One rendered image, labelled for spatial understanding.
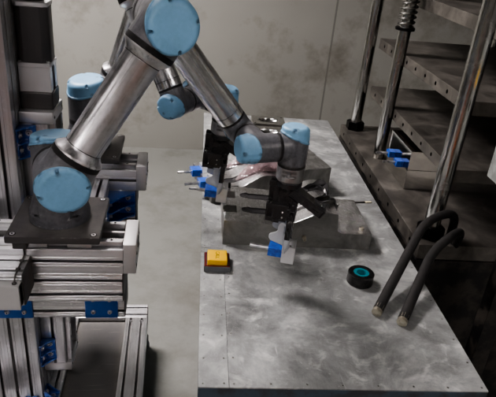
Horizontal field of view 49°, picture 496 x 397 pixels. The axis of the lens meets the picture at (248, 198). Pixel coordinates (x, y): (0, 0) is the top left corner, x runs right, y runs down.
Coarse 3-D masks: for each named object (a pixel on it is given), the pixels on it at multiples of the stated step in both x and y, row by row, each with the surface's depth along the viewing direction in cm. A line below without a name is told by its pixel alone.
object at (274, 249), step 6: (270, 240) 158; (294, 240) 156; (252, 246) 157; (258, 246) 157; (264, 246) 157; (270, 246) 155; (276, 246) 155; (282, 246) 156; (294, 246) 154; (270, 252) 155; (276, 252) 155; (282, 252) 154; (288, 252) 154; (294, 252) 156; (282, 258) 155; (288, 258) 154
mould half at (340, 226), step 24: (240, 192) 196; (264, 192) 199; (312, 192) 192; (240, 216) 180; (264, 216) 183; (312, 216) 178; (336, 216) 179; (360, 216) 195; (240, 240) 181; (264, 240) 182; (312, 240) 183; (336, 240) 183; (360, 240) 184
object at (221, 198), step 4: (208, 184) 187; (224, 184) 186; (192, 188) 186; (196, 188) 186; (200, 188) 186; (204, 188) 186; (208, 188) 185; (212, 188) 185; (216, 188) 186; (224, 188) 184; (208, 192) 185; (212, 192) 185; (216, 192) 185; (220, 192) 184; (224, 192) 184; (208, 196) 185; (212, 196) 185; (216, 196) 185; (220, 196) 185; (224, 196) 185; (216, 200) 186; (220, 200) 186; (224, 200) 186
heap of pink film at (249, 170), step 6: (234, 162) 222; (270, 162) 224; (276, 162) 222; (246, 168) 214; (252, 168) 213; (258, 168) 213; (264, 168) 214; (270, 168) 216; (276, 168) 217; (240, 174) 213; (246, 174) 212
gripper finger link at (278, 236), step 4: (280, 224) 150; (284, 224) 149; (280, 228) 150; (272, 232) 151; (276, 232) 150; (280, 232) 150; (268, 236) 151; (272, 236) 151; (276, 236) 151; (280, 236) 150; (272, 240) 151; (276, 240) 151; (280, 240) 151; (284, 240) 150; (280, 244) 151; (284, 244) 150; (288, 244) 150; (284, 248) 151; (288, 248) 152; (284, 252) 152
